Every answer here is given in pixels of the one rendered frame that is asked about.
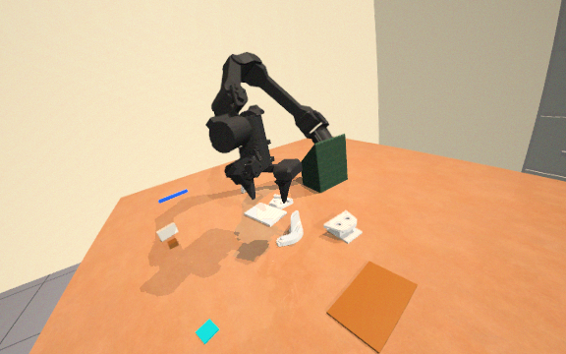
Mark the orange flat plate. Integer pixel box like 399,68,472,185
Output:
326,261,418,354

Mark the blue flat bar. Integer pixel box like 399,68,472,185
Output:
158,190,188,204

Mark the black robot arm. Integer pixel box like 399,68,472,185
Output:
205,52,332,186

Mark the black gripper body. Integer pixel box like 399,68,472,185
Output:
225,136,303,181

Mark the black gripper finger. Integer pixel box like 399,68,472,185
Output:
274,179,292,204
241,181,255,200

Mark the cyan flat rectangular block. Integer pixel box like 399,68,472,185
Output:
196,319,219,344

